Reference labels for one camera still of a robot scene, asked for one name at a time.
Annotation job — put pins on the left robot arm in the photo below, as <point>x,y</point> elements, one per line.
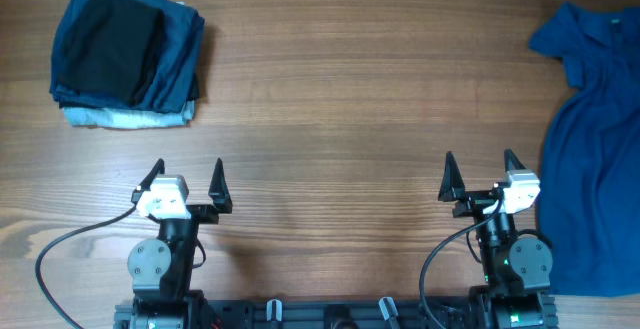
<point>161,268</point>

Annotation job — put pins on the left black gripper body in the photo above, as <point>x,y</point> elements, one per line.
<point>204,214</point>

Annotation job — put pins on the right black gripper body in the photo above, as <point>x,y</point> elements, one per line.
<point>473,204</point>

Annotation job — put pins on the blue polo shirt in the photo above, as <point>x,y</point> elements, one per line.
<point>589,201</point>

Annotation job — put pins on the light grey folded garment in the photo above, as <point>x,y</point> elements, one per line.
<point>128,119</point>

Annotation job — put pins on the black folded garment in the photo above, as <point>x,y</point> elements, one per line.
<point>112,50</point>

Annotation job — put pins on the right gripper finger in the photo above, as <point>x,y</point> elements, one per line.
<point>452,185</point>
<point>511,161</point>

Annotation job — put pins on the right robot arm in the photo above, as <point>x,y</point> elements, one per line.
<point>516,263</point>

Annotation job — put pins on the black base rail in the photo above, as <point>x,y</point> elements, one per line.
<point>448,312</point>

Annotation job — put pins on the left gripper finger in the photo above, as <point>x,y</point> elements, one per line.
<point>157,169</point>
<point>218,189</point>

